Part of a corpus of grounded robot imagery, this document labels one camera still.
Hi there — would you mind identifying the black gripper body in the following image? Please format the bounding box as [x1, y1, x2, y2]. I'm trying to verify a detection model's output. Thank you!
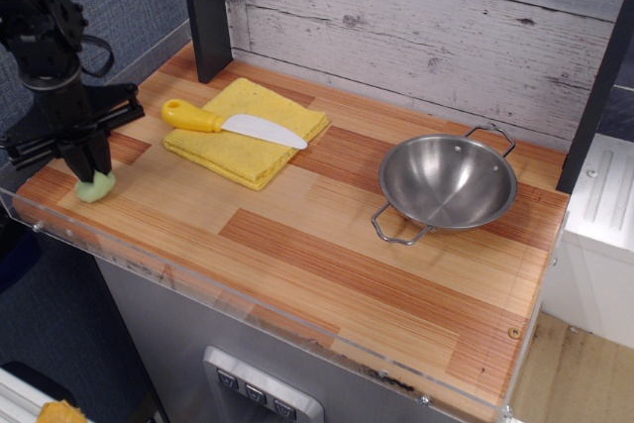
[1, 76, 145, 169]

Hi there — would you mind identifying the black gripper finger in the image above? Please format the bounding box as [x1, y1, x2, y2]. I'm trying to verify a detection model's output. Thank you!
[57, 142, 95, 183]
[87, 131, 112, 175]

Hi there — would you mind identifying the light green toy broccoli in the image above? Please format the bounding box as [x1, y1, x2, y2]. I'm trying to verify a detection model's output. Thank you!
[75, 171, 116, 203]

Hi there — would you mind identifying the stainless steel bowl with handles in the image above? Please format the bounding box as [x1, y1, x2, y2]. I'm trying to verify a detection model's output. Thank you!
[371, 124, 518, 246]

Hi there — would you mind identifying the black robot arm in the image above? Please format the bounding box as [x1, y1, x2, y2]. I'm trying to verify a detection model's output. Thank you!
[1, 0, 144, 183]

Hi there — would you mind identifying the clear acrylic table guard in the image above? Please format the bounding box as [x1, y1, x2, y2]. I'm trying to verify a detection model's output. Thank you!
[4, 47, 568, 417]

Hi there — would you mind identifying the yellow folded cloth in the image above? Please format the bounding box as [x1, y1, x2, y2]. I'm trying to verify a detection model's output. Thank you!
[160, 78, 329, 190]

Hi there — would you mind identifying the silver toy fridge cabinet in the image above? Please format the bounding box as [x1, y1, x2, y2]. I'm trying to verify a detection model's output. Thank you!
[98, 260, 501, 422]

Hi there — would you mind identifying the yellow black object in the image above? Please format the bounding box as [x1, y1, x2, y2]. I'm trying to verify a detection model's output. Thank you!
[36, 400, 88, 423]

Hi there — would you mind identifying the silver dispenser button panel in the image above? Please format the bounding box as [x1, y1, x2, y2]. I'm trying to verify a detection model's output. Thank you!
[202, 346, 325, 423]

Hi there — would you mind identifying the white side cabinet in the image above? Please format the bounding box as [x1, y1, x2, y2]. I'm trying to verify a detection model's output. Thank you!
[542, 134, 633, 348]

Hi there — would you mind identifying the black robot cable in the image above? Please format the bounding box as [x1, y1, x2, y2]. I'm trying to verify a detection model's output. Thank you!
[78, 34, 116, 79]

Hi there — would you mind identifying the yellow handled white knife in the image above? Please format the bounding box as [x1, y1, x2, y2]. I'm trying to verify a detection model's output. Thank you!
[160, 99, 308, 150]

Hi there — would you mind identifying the dark left post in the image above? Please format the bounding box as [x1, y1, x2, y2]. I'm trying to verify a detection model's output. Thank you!
[186, 0, 233, 83]

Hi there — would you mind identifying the dark post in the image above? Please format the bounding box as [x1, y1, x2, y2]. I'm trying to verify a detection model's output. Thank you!
[556, 0, 633, 194]
[186, 0, 233, 83]

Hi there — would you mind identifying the dark right post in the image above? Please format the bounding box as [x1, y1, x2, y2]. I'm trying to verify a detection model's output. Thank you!
[556, 0, 633, 194]

